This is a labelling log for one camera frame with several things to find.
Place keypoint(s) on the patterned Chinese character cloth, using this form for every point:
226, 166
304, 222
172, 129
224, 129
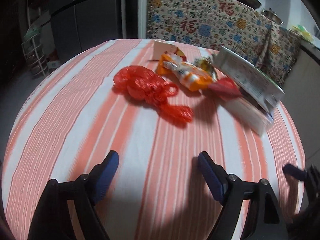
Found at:
213, 24

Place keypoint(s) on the red plastic bag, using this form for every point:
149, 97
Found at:
142, 84

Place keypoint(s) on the white green milk carton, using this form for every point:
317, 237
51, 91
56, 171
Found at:
257, 84

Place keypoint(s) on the white kitchen cabinet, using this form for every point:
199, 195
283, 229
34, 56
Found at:
302, 97

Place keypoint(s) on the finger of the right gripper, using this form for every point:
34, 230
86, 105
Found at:
295, 172

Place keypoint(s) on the orange snack wrapper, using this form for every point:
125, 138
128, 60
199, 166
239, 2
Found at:
189, 75

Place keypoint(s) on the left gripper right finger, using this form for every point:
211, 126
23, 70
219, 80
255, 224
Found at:
222, 185

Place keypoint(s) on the white wire storage rack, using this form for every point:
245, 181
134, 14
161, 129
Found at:
33, 52

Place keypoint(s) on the steel pot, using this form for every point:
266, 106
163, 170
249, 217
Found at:
269, 13

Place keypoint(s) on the orange striped tablecloth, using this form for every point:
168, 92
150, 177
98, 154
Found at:
73, 119

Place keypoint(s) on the person's right hand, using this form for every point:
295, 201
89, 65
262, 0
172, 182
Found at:
305, 225

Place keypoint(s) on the clear plastic container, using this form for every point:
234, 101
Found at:
251, 116

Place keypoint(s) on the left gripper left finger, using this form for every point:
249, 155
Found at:
88, 188

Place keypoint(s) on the dark grey refrigerator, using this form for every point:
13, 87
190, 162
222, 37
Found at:
78, 25

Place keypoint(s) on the floral paper box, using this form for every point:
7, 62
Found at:
161, 47

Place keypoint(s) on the yellow green containers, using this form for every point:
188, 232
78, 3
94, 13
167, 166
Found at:
301, 30

